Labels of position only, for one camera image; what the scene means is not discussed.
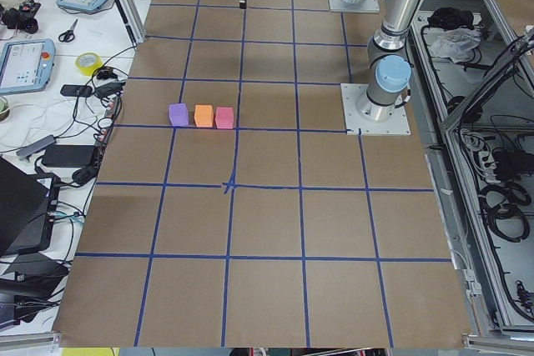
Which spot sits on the purple foam cube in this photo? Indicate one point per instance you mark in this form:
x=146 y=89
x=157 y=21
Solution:
x=178 y=115

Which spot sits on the black power adapter brick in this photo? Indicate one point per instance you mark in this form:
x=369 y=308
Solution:
x=68 y=156

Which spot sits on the blue teach pendant near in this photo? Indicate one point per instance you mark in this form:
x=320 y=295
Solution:
x=26 y=66

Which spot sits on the crumpled white cloth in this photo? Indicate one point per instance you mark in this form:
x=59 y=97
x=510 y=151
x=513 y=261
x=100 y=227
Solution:
x=458 y=45

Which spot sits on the orange foam cube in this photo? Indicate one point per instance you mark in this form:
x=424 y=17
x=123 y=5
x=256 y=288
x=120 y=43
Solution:
x=204 y=116

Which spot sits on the black handled scissors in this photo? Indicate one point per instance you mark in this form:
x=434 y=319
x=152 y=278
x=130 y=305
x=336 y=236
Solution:
x=68 y=35

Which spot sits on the red foam cube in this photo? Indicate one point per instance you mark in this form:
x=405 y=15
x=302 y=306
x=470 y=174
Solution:
x=224 y=118

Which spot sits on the yellow tape roll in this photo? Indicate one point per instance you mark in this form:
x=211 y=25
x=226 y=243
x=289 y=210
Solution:
x=88 y=63

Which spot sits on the black power strip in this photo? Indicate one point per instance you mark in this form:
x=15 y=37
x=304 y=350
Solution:
x=106 y=123

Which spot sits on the black laptop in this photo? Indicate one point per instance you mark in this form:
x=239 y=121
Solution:
x=27 y=204

